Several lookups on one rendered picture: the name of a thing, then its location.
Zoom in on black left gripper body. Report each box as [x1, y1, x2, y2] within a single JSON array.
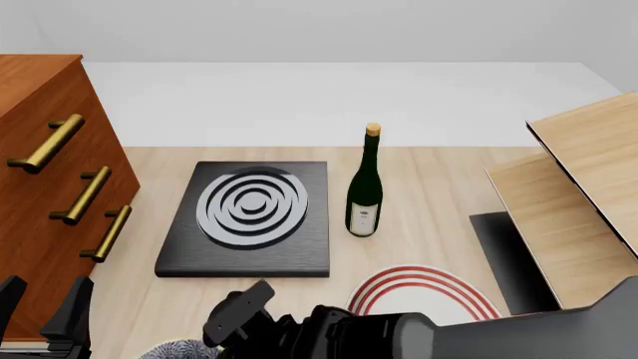
[[0, 337, 95, 359]]

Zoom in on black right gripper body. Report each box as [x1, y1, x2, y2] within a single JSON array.
[[224, 312, 313, 359]]

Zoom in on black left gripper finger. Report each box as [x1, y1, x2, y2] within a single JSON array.
[[0, 275, 29, 330], [39, 275, 96, 347]]

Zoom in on flat black stove plate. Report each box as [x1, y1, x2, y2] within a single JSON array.
[[154, 160, 332, 279]]

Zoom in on patterned black and white bowl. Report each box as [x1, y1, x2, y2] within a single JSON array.
[[138, 338, 223, 359]]

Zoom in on white plate with red rings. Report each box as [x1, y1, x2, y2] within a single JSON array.
[[345, 263, 503, 327]]

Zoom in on dark green wine bottle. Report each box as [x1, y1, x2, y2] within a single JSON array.
[[344, 122, 385, 239]]

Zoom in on brown wooden cabinet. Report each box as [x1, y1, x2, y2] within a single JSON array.
[[0, 54, 142, 344]]

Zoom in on pale wooden wine rack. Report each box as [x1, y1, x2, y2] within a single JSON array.
[[468, 90, 638, 316]]

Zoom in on brass cabinet handle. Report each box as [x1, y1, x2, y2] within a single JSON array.
[[48, 166, 113, 227], [79, 203, 134, 264], [6, 114, 86, 175]]

